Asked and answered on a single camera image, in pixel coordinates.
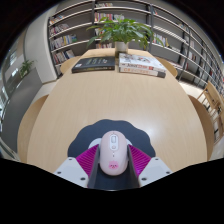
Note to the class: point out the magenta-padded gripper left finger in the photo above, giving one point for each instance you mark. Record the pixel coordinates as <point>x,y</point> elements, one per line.
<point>71,170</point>

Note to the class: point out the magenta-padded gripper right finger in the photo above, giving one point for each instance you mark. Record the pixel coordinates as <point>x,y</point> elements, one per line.
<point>153,170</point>

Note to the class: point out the pale pink computer mouse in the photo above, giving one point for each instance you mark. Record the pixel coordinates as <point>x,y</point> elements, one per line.
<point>113,153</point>

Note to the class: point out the group of wooden slat chairs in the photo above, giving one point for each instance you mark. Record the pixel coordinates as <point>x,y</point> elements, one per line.
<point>213,100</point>

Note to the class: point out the white book red spine lettering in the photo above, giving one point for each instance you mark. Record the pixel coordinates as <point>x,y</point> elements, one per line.
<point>140,71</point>

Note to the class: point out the black hardcover book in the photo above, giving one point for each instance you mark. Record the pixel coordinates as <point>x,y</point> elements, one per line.
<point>93,64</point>

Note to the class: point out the white illustrated-cover book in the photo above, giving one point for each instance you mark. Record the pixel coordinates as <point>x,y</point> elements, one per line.
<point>141,61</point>

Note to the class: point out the small green ledge plant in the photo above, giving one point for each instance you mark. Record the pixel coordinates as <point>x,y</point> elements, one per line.
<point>26,67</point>

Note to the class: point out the grey shelf unit with books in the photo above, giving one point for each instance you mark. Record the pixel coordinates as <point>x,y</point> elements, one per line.
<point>66,30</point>

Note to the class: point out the potted green plant white pot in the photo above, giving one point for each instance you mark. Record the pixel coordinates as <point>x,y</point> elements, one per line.
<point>121,31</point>

